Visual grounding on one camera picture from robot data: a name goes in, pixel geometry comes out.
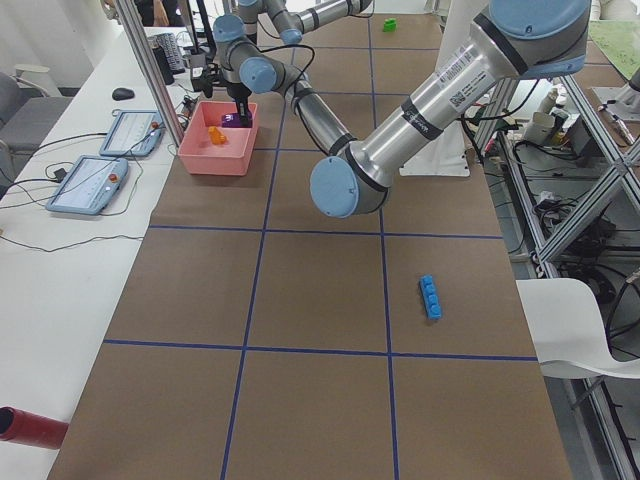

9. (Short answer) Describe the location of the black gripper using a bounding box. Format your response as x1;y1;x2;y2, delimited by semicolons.
226;82;252;127

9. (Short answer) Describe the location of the purple block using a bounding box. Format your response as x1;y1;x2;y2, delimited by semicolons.
221;112;243;128

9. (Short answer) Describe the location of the orange block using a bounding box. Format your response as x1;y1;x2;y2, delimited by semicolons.
207;126;227;145

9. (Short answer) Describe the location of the green two-stud block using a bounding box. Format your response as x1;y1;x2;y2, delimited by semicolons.
383;18;397;32

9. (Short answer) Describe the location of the long blue four-stud block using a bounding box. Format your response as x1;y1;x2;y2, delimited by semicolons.
419;275;442;321

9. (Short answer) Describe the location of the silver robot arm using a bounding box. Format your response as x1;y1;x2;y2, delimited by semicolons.
213;0;371;156
310;1;591;218

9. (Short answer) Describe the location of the pink plastic box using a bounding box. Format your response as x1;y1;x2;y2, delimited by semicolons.
178;101;259;176

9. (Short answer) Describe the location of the black keyboard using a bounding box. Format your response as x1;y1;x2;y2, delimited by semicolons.
150;33;185;74

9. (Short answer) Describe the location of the upper teach pendant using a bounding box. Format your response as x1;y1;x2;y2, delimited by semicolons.
99;110;163;157

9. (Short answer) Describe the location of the teach pendant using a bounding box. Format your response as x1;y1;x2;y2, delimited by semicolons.
45;155;129;216
99;110;163;157

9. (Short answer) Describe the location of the black computer mouse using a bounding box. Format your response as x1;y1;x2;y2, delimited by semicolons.
112;87;135;101

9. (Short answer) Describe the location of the lower teach pendant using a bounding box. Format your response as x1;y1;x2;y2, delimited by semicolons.
45;155;129;216

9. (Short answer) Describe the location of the red bottle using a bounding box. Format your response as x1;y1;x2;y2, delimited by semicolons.
1;406;69;450

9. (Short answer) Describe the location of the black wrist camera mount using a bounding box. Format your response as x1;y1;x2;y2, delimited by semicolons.
190;63;220;98

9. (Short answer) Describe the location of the black braided right cable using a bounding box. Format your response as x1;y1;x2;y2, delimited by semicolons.
254;43;317;86

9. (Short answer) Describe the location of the aluminium frame post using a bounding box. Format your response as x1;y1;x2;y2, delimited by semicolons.
114;0;184;147

